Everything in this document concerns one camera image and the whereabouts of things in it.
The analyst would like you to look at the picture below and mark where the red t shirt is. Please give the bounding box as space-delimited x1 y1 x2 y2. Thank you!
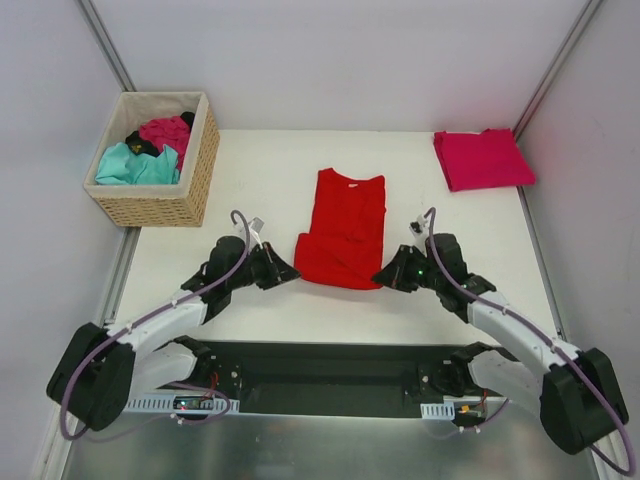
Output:
294 168 386 291

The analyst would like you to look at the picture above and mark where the magenta t shirt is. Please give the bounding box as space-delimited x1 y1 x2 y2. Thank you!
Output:
433 129 536 192
139 116 191 161

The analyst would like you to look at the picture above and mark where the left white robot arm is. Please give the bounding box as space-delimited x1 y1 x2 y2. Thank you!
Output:
46 235 300 440

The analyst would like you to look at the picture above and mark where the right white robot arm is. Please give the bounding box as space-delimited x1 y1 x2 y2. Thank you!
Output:
372 234 629 455

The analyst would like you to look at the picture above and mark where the woven wicker basket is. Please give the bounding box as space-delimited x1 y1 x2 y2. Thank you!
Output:
84 91 220 227

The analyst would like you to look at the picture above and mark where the magenta t shirt in basket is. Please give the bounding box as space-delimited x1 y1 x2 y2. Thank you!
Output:
139 116 191 161

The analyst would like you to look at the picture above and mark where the black t shirt in basket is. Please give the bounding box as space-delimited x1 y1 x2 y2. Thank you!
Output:
125 111 195 157

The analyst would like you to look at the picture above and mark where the teal t shirt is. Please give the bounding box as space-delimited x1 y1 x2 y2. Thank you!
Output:
95 142 180 186

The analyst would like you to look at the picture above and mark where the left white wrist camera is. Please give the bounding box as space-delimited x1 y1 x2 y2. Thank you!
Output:
248 217 264 249

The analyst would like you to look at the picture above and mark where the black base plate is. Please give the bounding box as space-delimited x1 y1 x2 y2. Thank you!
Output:
186 341 486 418

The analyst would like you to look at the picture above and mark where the right grey cable duct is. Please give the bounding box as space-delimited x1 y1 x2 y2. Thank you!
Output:
420 401 456 421

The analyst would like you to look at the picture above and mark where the grey cable duct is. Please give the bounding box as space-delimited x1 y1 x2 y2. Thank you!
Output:
420 401 456 421
123 393 240 415

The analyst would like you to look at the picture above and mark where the left grey cable duct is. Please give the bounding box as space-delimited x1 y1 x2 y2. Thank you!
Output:
123 393 240 415

